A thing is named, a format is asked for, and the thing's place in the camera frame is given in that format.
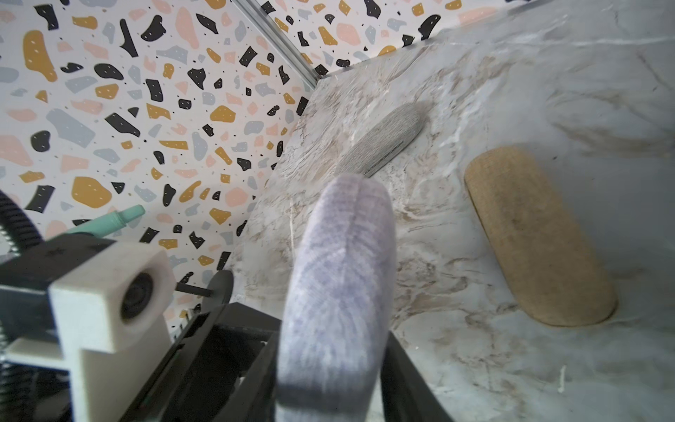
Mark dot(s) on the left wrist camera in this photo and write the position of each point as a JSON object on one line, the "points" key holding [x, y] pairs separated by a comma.
{"points": [[110, 331]]}

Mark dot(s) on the grey fabric glasses case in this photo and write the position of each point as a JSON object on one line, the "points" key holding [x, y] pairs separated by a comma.
{"points": [[384, 141]]}

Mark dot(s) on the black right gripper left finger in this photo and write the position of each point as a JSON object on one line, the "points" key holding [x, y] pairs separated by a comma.
{"points": [[253, 397]]}

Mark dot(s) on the black round microphone stand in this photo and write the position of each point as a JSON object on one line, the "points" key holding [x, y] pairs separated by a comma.
{"points": [[215, 296]]}

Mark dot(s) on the long lilac fabric glasses case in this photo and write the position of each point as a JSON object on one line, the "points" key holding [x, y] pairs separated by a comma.
{"points": [[337, 315]]}

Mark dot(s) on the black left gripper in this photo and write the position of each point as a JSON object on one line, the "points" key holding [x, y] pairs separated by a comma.
{"points": [[198, 375]]}

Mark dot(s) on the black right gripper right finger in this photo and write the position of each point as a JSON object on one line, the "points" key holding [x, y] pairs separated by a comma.
{"points": [[404, 393]]}

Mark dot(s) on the tan fabric glasses case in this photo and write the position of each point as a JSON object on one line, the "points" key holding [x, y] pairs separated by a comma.
{"points": [[552, 270]]}

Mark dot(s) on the aluminium wall frame strip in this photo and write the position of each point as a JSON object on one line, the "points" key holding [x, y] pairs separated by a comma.
{"points": [[254, 11]]}

